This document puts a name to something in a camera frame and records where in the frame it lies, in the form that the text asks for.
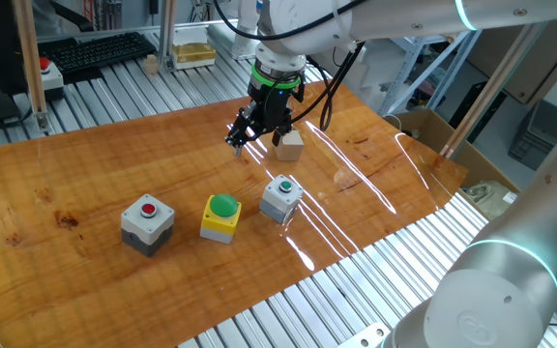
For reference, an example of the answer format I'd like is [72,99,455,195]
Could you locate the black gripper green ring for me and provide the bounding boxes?
[223,64,307,159]

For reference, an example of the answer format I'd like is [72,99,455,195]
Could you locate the small wooden block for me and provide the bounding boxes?
[273,129,306,162]

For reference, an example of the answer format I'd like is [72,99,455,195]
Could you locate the grey box small green button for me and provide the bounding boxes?
[258,174,306,225]

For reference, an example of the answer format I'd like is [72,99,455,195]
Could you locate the yellow box green mushroom button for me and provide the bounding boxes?
[199,193,243,245]

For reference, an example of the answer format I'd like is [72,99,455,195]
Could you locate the yellow translucent plastic box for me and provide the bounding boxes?
[171,42,218,71]

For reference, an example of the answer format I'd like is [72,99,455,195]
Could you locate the white foam packaging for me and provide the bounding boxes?
[316,43,408,113]

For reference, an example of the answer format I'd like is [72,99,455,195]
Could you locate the grey box red button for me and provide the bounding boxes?
[120,193,176,258]

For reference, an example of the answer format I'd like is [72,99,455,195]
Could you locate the wood pattern table mat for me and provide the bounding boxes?
[0,79,469,348]

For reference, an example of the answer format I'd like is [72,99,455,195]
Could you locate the open cardboard box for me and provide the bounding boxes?
[384,108,522,222]

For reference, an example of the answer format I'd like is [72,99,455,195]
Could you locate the black keyboard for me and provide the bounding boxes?
[38,31,158,74]

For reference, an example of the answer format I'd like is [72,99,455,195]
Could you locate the black case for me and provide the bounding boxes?
[447,80,508,145]

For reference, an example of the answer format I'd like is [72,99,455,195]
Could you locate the emergency stop button box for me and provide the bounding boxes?
[38,56,66,102]

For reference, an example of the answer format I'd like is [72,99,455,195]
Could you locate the clear plastic bag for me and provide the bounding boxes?
[461,180,519,221]

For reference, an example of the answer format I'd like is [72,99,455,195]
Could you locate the brown cabinet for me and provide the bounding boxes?
[466,17,557,106]

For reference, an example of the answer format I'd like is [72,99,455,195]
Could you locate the dark grey plastic crate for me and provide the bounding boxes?
[508,99,557,171]

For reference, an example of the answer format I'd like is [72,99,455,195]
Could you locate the black gripper cable bundle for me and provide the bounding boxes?
[290,42,366,132]

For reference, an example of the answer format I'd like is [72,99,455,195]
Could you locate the black looping wrist cable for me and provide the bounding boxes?
[213,0,357,42]

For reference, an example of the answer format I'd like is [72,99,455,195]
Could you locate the metal base plate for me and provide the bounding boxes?
[206,21,260,62]

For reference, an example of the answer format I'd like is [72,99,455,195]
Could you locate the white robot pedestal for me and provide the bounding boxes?
[232,0,263,53]

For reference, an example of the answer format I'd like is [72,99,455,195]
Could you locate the aluminium profile post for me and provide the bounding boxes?
[158,0,179,70]

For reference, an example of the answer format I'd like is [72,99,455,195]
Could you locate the white metal shelf frame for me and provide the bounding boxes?
[377,29,484,117]

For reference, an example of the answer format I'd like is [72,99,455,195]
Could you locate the silver metal bracket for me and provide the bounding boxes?
[336,321,391,348]

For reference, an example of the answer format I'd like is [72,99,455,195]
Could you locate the slanted wooden post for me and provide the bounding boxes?
[440,21,548,160]

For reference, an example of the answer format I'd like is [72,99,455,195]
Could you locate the wooden post with bracket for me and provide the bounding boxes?
[12,0,51,132]

